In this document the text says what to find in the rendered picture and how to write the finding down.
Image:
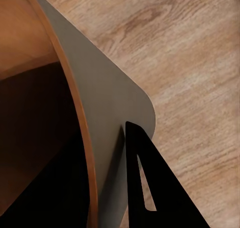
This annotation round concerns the trash can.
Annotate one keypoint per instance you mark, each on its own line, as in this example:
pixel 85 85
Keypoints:
pixel 53 81

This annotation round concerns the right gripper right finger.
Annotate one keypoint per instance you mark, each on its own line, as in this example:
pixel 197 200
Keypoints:
pixel 174 208

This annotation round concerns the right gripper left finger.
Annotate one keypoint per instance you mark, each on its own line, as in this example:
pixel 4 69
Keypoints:
pixel 59 196

